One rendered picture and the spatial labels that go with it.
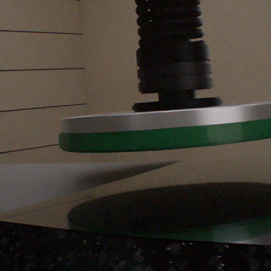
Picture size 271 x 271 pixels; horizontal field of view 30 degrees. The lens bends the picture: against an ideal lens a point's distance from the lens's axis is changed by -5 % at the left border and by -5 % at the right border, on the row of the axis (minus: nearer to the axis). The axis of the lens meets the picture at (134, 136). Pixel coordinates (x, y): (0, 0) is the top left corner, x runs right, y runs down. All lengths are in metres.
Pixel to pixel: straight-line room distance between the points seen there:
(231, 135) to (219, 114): 0.02
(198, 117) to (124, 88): 6.48
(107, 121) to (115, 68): 6.55
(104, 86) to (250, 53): 2.24
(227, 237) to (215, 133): 0.15
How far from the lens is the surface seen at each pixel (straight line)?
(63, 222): 0.30
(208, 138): 0.37
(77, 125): 0.42
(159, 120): 0.37
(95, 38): 7.20
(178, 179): 0.43
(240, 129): 0.38
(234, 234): 0.24
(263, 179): 0.39
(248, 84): 5.83
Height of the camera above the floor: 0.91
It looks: 3 degrees down
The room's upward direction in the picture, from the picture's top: 5 degrees counter-clockwise
